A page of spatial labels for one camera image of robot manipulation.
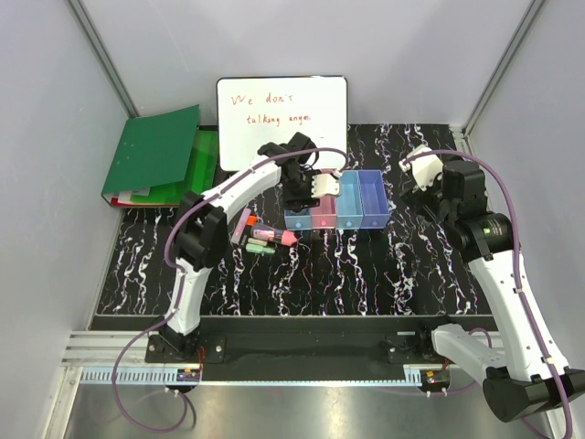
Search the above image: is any purple plastic bin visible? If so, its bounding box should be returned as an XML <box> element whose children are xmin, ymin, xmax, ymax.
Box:
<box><xmin>357</xmin><ymin>170</ymin><xmax>390</xmax><ymax>230</ymax></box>

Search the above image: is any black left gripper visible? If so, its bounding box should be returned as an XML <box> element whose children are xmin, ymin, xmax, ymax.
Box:
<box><xmin>282</xmin><ymin>170</ymin><xmax>322</xmax><ymax>211</ymax></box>

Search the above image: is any pink plastic bin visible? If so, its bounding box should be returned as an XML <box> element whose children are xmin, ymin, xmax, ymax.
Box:
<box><xmin>310</xmin><ymin>196</ymin><xmax>337</xmax><ymax>230</ymax></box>

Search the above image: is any green highlighter pen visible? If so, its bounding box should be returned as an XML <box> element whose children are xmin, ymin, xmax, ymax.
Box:
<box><xmin>245</xmin><ymin>243</ymin><xmax>275</xmax><ymax>255</ymax></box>

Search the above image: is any pink eraser stick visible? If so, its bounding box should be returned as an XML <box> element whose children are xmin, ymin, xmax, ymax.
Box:
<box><xmin>230</xmin><ymin>208</ymin><xmax>251</xmax><ymax>245</ymax></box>

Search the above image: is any white dry-erase board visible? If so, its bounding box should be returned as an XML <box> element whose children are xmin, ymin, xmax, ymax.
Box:
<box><xmin>216</xmin><ymin>76</ymin><xmax>348</xmax><ymax>172</ymax></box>

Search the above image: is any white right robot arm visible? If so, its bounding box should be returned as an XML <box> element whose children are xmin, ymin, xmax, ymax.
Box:
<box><xmin>399</xmin><ymin>149</ymin><xmax>584</xmax><ymax>423</ymax></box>

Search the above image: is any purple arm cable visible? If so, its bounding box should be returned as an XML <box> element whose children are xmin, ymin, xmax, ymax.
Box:
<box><xmin>109</xmin><ymin>146</ymin><xmax>349</xmax><ymax>432</ymax></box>
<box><xmin>399</xmin><ymin>149</ymin><xmax>577</xmax><ymax>439</ymax></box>

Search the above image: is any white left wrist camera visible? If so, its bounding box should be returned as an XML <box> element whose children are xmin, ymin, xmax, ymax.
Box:
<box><xmin>311</xmin><ymin>170</ymin><xmax>343</xmax><ymax>198</ymax></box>

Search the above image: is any black marble pattern mat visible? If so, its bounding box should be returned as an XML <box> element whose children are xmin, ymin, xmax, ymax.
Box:
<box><xmin>90</xmin><ymin>123</ymin><xmax>491</xmax><ymax>330</ymax></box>

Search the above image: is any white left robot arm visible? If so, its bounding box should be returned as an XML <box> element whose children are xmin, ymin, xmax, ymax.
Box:
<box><xmin>155</xmin><ymin>133</ymin><xmax>318</xmax><ymax>362</ymax></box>

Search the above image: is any green translucent file folder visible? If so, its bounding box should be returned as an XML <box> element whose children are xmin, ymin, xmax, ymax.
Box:
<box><xmin>129</xmin><ymin>130</ymin><xmax>218</xmax><ymax>206</ymax></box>

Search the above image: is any light blue bin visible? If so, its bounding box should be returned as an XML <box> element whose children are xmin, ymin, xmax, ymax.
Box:
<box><xmin>335</xmin><ymin>170</ymin><xmax>364</xmax><ymax>230</ymax></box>
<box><xmin>284</xmin><ymin>209</ymin><xmax>312</xmax><ymax>230</ymax></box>

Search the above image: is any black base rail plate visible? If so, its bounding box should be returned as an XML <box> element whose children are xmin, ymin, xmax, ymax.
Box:
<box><xmin>145</xmin><ymin>316</ymin><xmax>453</xmax><ymax>385</ymax></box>

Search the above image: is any green ring binder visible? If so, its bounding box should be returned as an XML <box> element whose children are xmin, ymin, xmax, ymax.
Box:
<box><xmin>101</xmin><ymin>104</ymin><xmax>199</xmax><ymax>206</ymax></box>

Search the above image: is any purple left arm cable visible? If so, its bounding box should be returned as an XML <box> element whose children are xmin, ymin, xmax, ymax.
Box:
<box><xmin>109</xmin><ymin>146</ymin><xmax>349</xmax><ymax>432</ymax></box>

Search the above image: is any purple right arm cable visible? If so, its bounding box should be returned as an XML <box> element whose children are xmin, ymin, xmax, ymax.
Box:
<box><xmin>399</xmin><ymin>149</ymin><xmax>577</xmax><ymax>439</ymax></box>

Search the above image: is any aluminium frame rail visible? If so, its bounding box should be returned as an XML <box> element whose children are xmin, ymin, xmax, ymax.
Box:
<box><xmin>62</xmin><ymin>331</ymin><xmax>450</xmax><ymax>388</ymax></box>

